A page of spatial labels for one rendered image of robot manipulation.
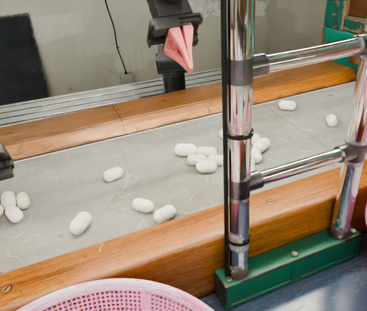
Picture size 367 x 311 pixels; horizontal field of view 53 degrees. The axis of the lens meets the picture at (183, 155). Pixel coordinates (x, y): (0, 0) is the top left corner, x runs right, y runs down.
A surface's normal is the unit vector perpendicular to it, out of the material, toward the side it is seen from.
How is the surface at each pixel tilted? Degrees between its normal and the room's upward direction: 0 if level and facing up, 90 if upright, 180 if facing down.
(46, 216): 0
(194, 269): 90
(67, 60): 90
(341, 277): 0
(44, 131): 0
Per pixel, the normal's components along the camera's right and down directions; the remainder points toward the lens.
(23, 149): 0.22, -0.29
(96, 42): 0.32, 0.45
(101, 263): -0.07, -0.87
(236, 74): -0.39, 0.48
